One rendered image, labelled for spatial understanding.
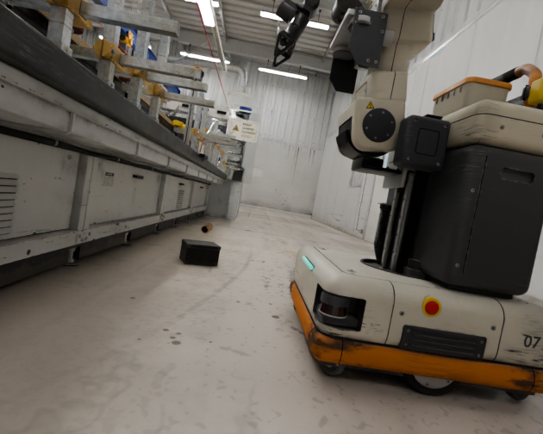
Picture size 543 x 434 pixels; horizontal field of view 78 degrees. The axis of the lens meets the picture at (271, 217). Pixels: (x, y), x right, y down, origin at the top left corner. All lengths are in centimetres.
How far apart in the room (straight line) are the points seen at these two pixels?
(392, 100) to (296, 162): 1077
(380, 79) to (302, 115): 1104
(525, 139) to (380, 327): 63
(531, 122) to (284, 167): 1088
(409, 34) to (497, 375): 101
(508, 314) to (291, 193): 1091
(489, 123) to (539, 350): 62
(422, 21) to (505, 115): 41
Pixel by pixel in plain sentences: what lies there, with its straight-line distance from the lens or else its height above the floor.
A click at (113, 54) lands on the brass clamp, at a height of 80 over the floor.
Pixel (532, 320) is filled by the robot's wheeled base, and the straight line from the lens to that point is 115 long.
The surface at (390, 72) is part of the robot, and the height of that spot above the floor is 89.
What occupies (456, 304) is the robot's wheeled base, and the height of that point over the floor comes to 26.
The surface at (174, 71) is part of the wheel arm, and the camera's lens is 122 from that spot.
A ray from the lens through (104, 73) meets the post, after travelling 124.
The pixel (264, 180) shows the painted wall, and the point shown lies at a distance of 1173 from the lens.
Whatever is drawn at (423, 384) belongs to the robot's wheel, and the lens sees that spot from 107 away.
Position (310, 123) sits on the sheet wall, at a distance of 1217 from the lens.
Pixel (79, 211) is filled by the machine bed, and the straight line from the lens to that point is 166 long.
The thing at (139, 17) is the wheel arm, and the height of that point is 83.
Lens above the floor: 44
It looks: 3 degrees down
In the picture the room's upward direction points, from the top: 10 degrees clockwise
